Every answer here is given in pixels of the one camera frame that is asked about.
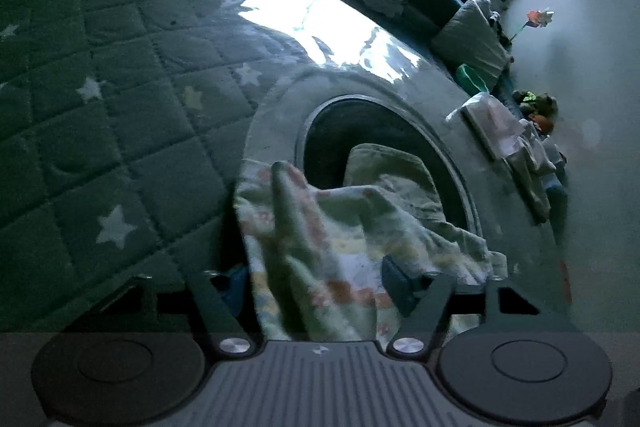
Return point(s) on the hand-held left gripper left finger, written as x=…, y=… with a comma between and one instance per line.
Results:
x=230, y=291

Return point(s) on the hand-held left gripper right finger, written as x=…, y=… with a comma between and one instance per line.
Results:
x=397, y=279

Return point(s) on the light green floral garment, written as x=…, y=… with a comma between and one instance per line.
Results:
x=325, y=247

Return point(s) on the beige folded clothes stack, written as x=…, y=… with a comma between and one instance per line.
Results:
x=505, y=132

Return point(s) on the grey washing machine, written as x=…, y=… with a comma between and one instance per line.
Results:
x=280, y=107

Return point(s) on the green plastic bowl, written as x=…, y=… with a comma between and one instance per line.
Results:
x=472, y=78

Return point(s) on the green plush toy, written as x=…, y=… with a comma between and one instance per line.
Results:
x=537, y=103

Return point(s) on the large white pillow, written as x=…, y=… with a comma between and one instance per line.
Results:
x=472, y=39

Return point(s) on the quilted star mat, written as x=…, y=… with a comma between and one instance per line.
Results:
x=125, y=57

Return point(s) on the pink artificial flower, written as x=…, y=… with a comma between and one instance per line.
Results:
x=537, y=19

